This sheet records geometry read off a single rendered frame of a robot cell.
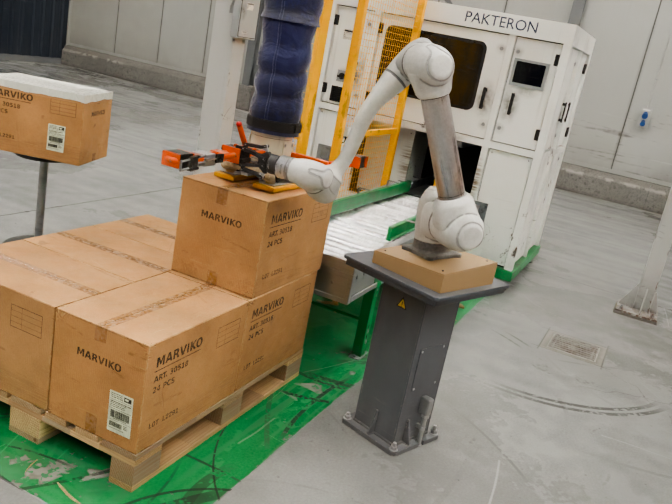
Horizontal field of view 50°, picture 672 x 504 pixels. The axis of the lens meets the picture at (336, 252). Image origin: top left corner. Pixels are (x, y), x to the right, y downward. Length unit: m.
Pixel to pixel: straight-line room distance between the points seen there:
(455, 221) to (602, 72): 9.42
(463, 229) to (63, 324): 1.42
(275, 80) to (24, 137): 1.97
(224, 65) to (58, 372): 2.35
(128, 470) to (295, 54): 1.65
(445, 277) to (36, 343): 1.47
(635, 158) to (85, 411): 10.22
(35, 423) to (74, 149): 1.96
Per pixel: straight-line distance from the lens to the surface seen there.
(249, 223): 2.81
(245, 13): 4.40
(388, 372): 3.05
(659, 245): 5.90
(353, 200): 4.65
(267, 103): 2.94
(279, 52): 2.93
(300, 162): 2.66
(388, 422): 3.11
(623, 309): 5.91
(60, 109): 4.38
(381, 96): 2.69
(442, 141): 2.61
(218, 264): 2.92
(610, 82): 11.93
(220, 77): 4.47
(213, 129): 4.50
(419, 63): 2.52
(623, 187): 11.81
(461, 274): 2.79
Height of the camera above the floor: 1.57
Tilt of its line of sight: 16 degrees down
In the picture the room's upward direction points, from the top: 11 degrees clockwise
